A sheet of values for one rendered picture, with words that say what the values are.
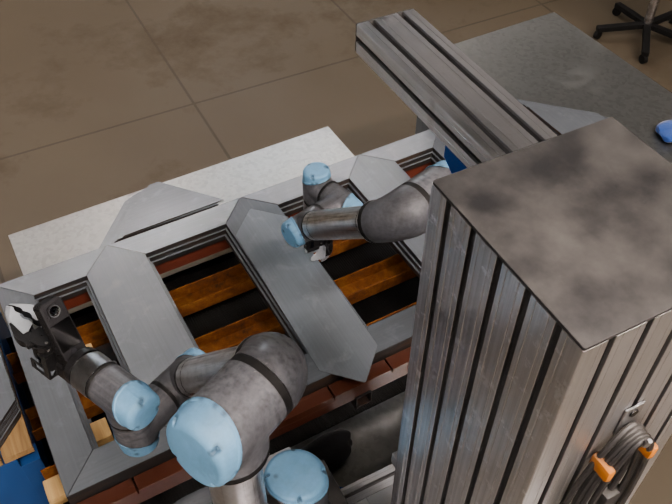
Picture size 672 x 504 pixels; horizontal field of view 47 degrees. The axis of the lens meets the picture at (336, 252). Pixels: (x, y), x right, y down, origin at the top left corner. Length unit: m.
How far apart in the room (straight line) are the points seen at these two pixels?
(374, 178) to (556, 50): 0.84
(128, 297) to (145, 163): 1.86
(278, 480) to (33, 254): 1.45
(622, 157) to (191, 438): 0.63
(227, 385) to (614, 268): 0.54
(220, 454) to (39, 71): 4.05
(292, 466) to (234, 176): 1.51
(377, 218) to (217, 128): 2.67
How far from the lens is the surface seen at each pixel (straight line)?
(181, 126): 4.29
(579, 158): 0.89
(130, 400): 1.35
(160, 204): 2.66
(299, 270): 2.29
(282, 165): 2.82
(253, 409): 1.07
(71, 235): 2.69
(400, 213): 1.62
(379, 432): 2.19
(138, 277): 2.34
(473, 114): 0.93
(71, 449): 2.05
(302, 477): 1.47
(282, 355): 1.10
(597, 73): 2.89
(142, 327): 2.22
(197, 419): 1.05
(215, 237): 2.46
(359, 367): 2.08
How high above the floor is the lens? 2.57
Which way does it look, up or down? 47 degrees down
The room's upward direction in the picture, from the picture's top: 1 degrees clockwise
